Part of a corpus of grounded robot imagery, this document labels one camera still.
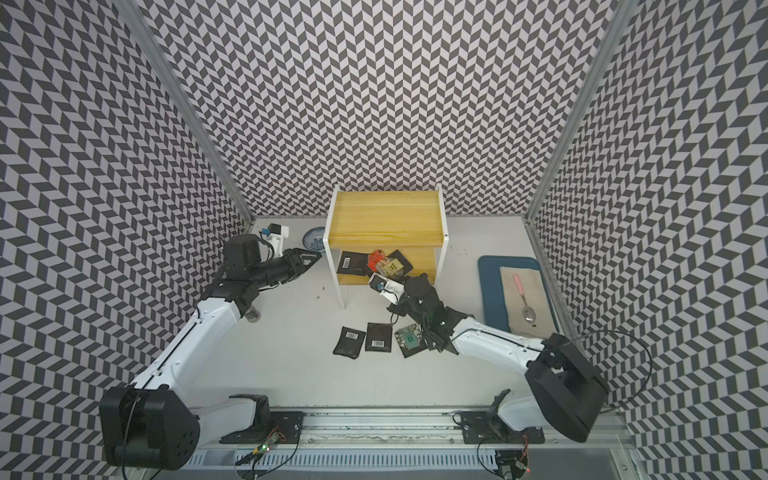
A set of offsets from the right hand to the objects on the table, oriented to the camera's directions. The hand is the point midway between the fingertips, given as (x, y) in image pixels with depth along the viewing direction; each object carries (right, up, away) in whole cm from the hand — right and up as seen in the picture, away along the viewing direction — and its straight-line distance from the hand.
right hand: (393, 280), depth 83 cm
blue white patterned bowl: (-31, +12, +26) cm, 42 cm away
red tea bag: (-5, +6, +4) cm, 9 cm away
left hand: (-20, +6, -5) cm, 21 cm away
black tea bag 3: (+4, +4, +2) cm, 6 cm away
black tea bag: (-13, -19, +5) cm, 23 cm away
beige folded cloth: (+45, -7, +12) cm, 47 cm away
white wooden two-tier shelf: (+5, +16, -9) cm, 19 cm away
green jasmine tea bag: (+5, -18, +4) cm, 19 cm away
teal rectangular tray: (+32, -7, +12) cm, 35 cm away
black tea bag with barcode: (-4, -18, +7) cm, 20 cm away
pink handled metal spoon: (+42, -11, +9) cm, 44 cm away
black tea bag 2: (-12, +5, +3) cm, 13 cm away
